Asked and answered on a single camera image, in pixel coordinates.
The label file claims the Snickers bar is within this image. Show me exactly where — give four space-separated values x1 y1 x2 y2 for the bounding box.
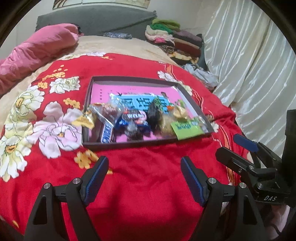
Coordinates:
97 116 114 144

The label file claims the round green label pastry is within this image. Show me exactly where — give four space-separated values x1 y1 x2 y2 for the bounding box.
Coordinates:
171 116 208 140

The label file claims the yellow candy packet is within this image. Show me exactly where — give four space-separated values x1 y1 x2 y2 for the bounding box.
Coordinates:
72 109 97 130

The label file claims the small round candy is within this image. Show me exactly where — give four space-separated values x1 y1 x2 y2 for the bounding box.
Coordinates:
125 121 143 141

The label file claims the brown snack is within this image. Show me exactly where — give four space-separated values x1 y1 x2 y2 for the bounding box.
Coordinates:
160 105 178 137

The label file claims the green clear pastry packet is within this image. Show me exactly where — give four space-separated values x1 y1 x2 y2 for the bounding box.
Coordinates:
172 99 190 121

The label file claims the blue Oreo cookie packet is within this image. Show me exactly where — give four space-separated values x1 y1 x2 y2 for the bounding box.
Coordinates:
114 109 151 133

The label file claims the clear bag red candy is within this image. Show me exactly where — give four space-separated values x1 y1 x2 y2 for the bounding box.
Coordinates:
89 93 128 127

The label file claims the black green snack packet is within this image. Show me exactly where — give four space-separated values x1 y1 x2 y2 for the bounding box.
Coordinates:
147 97 164 134

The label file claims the red floral quilt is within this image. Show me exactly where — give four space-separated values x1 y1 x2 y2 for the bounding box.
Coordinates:
1 52 246 240

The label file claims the dark shallow box tray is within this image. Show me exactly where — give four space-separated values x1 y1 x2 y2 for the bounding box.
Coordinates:
82 76 214 151

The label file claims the pink Chinese workbook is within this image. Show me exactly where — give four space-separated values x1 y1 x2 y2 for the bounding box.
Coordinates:
86 81 202 142

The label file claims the light blue crumpled cloth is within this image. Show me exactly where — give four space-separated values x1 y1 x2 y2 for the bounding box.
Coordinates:
182 64 219 88

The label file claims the white satin curtain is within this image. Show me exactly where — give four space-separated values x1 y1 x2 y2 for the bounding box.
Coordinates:
204 1 295 156

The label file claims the stack of folded clothes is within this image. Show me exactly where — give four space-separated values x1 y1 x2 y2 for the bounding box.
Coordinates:
145 18 204 66

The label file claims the beige bed sheet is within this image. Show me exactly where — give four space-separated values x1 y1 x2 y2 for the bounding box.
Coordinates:
1 36 177 128

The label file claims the pink rolled blanket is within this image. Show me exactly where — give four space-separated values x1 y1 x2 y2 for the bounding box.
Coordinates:
1 24 79 95

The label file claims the blue patterned pillow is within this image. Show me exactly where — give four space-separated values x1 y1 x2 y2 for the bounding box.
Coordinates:
103 32 132 40

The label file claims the grey headboard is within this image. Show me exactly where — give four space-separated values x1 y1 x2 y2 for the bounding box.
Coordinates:
35 8 157 40

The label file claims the floral wall painting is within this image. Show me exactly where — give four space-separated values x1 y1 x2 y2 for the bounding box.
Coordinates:
53 0 150 9

